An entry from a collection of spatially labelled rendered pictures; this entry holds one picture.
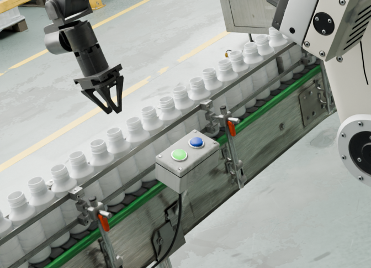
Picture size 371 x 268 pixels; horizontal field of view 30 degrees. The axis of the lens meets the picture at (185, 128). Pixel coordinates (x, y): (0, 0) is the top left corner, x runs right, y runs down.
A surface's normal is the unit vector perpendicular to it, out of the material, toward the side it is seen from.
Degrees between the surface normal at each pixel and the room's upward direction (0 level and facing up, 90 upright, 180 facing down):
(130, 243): 90
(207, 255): 0
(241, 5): 90
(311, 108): 90
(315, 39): 92
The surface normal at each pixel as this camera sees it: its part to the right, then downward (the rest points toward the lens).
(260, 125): 0.72, 0.14
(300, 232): -0.23, -0.88
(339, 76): -0.61, 0.61
